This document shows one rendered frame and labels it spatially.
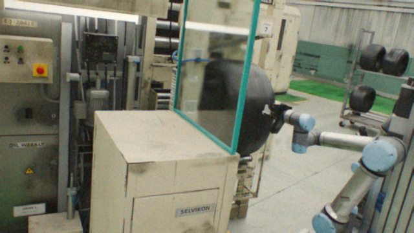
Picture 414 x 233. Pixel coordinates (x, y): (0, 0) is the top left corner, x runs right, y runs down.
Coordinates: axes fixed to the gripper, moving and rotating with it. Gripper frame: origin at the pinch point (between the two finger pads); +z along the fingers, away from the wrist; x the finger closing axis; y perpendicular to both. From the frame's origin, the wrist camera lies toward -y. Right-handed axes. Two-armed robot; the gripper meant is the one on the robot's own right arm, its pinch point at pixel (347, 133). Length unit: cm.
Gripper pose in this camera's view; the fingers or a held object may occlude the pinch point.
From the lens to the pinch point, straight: 264.5
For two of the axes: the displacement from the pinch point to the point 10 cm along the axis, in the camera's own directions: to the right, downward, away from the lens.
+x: 9.4, -1.1, 3.3
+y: 0.0, 9.5, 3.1
